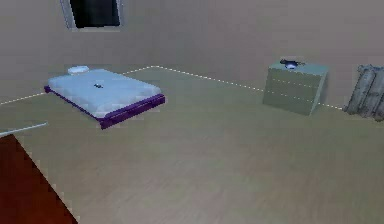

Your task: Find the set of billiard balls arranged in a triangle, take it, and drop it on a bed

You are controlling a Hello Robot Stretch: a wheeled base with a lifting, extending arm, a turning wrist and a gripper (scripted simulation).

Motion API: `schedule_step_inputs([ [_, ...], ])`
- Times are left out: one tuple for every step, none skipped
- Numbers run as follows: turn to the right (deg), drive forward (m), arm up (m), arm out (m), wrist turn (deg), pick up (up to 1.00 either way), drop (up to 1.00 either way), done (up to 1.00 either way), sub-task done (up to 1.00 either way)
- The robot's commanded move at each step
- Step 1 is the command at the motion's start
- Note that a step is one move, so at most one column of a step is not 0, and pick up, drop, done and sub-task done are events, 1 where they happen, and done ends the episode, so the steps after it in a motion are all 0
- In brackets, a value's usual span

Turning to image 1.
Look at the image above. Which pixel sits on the dark window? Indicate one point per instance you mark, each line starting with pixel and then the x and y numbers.
pixel 95 13

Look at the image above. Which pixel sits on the purple bed with pale mattress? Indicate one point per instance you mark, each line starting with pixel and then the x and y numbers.
pixel 106 96

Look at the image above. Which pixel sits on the dark and white small object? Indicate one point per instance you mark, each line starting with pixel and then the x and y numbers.
pixel 291 63

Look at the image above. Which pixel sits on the pale green chest of drawers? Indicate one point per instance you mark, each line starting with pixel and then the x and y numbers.
pixel 293 88

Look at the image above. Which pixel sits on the white pillow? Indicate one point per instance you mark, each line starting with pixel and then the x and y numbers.
pixel 78 69

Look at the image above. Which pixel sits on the grey ribbed radiator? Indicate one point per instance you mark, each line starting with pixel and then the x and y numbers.
pixel 366 91

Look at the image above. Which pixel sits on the red-brown door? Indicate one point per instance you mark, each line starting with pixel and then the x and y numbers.
pixel 23 186

